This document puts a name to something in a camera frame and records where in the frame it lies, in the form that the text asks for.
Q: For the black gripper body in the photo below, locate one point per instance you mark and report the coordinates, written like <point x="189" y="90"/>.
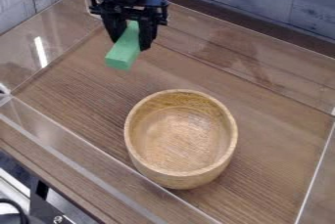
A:
<point x="132" y="9"/>

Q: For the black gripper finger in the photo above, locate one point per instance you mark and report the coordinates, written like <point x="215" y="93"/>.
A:
<point x="148" y="30"/>
<point x="116" y="24"/>

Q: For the green rectangular block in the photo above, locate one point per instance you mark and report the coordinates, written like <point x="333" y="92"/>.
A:
<point x="125" y="50"/>

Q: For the round wooden bowl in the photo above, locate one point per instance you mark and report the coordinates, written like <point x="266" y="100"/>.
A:
<point x="181" y="136"/>

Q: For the clear acrylic enclosure wall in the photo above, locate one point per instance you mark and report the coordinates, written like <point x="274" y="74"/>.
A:
<point x="63" y="116"/>

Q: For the black table leg bracket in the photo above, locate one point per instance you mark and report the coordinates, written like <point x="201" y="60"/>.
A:
<point x="41" y="208"/>

